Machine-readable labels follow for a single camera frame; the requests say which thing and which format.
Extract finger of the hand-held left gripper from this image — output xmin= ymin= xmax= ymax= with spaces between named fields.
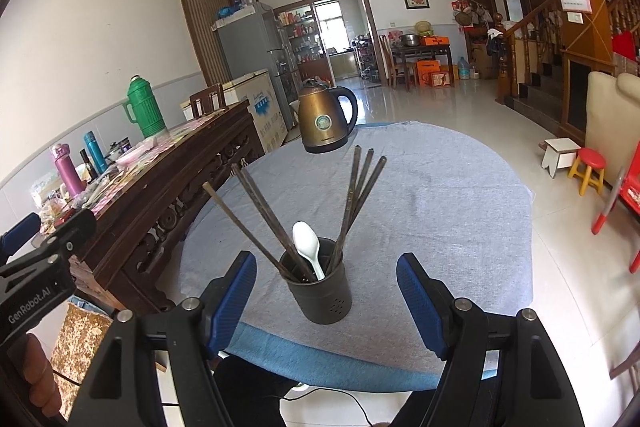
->
xmin=32 ymin=208 xmax=98 ymax=260
xmin=0 ymin=213 xmax=42 ymax=265

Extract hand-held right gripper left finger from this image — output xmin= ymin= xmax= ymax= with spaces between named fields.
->
xmin=67 ymin=251 xmax=258 ymax=427

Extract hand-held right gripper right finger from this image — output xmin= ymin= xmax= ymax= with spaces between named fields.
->
xmin=396 ymin=252 xmax=586 ymax=427

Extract dark cylindrical utensil holder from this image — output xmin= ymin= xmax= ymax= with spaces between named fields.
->
xmin=278 ymin=237 xmax=352 ymax=326

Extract white plastic spoon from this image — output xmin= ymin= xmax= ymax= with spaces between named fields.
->
xmin=292 ymin=221 xmax=326 ymax=281

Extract set of dark wooden chopsticks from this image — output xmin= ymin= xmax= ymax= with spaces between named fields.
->
xmin=202 ymin=146 xmax=388 ymax=283

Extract person's left hand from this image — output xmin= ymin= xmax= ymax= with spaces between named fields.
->
xmin=0 ymin=332 xmax=63 ymax=427

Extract pink water bottle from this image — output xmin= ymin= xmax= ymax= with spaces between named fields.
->
xmin=49 ymin=143 xmax=86 ymax=199

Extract dark slim bottle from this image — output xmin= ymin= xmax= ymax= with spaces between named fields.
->
xmin=79 ymin=149 xmax=98 ymax=180

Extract gold patterned cushion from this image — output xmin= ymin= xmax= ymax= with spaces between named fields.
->
xmin=50 ymin=302 xmax=113 ymax=405

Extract teal water bottle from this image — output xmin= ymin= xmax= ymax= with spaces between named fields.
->
xmin=82 ymin=131 xmax=107 ymax=175

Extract small metal pot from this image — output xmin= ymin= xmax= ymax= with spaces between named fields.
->
xmin=109 ymin=138 xmax=132 ymax=162

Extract carved dark wooden sideboard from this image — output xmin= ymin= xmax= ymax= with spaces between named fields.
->
xmin=65 ymin=99 xmax=266 ymax=313

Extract person's dark trousers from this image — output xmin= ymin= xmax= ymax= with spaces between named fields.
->
xmin=215 ymin=354 xmax=296 ymax=427

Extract pink checkered cloth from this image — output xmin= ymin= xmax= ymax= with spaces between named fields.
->
xmin=90 ymin=112 xmax=221 ymax=208

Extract green thermos jug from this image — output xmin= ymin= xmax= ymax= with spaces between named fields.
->
xmin=122 ymin=76 xmax=167 ymax=139

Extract dark wooden chair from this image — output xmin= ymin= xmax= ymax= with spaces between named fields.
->
xmin=189 ymin=83 xmax=227 ymax=118

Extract white chest freezer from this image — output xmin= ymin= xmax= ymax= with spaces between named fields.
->
xmin=180 ymin=69 xmax=288 ymax=152

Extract bronze electric kettle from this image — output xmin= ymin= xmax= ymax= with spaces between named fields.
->
xmin=292 ymin=78 xmax=359 ymax=154

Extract small white stool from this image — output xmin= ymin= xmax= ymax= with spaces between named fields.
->
xmin=541 ymin=138 xmax=581 ymax=179

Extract red plastic chair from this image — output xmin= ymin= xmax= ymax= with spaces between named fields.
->
xmin=592 ymin=167 xmax=640 ymax=235

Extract red and yellow stool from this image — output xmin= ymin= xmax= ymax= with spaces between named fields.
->
xmin=567 ymin=148 xmax=607 ymax=196

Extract orange cardboard box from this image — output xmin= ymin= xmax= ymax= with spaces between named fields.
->
xmin=415 ymin=59 xmax=453 ymax=88

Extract brown curtained door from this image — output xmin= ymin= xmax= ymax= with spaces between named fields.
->
xmin=174 ymin=0 xmax=236 ymax=90

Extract grey refrigerator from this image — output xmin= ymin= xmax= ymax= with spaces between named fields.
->
xmin=212 ymin=2 xmax=301 ymax=130

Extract dark wooden dining table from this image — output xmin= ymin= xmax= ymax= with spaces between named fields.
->
xmin=387 ymin=42 xmax=453 ymax=88

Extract wooden stair railing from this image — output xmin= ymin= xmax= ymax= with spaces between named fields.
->
xmin=495 ymin=0 xmax=566 ymax=102

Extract black cable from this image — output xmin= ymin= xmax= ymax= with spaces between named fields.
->
xmin=277 ymin=387 xmax=381 ymax=427

